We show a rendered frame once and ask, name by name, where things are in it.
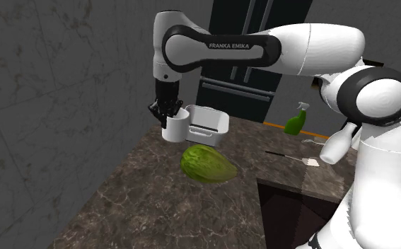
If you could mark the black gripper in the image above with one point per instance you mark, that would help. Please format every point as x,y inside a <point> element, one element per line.
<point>167,91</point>

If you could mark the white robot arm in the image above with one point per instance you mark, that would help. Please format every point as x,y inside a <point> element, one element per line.
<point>324,48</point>

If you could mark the white cup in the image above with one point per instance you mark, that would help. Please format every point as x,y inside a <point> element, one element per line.
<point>176,129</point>

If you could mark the white rectangular bin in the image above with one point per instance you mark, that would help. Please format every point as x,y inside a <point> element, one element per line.
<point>214,122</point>

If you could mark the green lettuce head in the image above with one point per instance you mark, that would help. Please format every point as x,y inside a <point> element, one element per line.
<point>207,165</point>

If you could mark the black refrigerator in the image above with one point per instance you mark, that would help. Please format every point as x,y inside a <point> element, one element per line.
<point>241,93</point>

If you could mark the green spray bottle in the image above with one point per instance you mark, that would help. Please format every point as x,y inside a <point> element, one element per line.
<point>296,124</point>

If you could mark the silver fork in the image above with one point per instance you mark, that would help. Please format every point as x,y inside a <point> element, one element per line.
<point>312,141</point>

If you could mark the white bottle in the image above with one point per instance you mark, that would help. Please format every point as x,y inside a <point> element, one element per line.
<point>334,148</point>

